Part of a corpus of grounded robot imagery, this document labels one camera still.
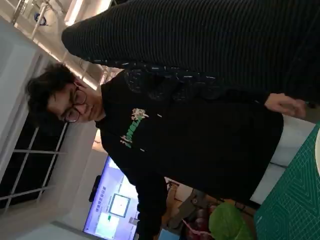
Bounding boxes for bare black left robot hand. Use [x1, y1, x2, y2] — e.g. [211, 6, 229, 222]
[158, 192, 213, 240]

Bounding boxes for person's hand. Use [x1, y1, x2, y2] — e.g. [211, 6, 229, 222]
[264, 92, 307, 120]

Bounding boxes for red toy grape bunch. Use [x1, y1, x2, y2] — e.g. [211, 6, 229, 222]
[182, 201, 255, 240]

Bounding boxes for brown cardboard box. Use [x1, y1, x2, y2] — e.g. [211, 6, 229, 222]
[163, 176, 196, 203]

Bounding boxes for monitor with pale window screen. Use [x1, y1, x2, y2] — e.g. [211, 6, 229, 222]
[82, 155, 141, 238]

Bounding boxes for black webcam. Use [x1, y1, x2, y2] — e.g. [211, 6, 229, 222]
[88, 174, 102, 202]

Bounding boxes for person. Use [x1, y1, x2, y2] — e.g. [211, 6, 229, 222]
[26, 62, 309, 240]

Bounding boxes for green cutting mat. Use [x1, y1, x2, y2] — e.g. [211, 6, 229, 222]
[253, 123, 320, 240]

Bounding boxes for round dark-rimmed glasses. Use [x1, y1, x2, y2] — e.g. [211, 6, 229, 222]
[63, 83, 88, 123]

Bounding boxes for grey window frame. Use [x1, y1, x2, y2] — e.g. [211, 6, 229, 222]
[0, 119, 70, 210]

